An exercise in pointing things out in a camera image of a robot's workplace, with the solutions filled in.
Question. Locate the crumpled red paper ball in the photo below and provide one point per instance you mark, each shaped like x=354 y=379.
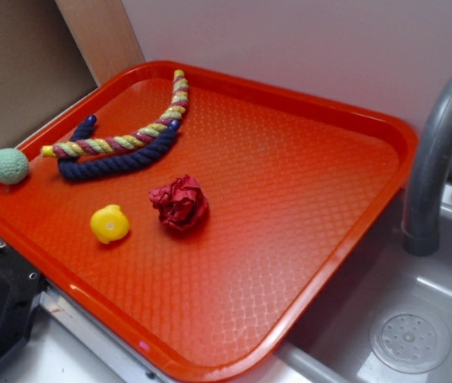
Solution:
x=181 y=204

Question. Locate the green textured ball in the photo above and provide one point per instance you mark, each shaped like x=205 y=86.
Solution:
x=14 y=166

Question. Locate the orange plastic tray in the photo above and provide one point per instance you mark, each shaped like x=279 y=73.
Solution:
x=293 y=183

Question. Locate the yellow rubber duck toy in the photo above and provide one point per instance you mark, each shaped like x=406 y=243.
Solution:
x=109 y=224

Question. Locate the grey curved faucet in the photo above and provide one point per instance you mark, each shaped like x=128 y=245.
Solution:
x=430 y=171

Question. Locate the grey plastic sink basin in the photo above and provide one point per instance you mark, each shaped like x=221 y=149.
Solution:
x=385 y=316

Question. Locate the light wooden board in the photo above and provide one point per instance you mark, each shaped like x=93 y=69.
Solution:
x=104 y=36

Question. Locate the brown cardboard panel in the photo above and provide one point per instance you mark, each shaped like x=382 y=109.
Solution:
x=42 y=71

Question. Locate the multicolour twisted rope toy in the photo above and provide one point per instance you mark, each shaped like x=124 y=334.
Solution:
x=87 y=146

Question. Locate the navy blue rope toy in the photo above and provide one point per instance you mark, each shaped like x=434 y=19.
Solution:
x=71 y=169

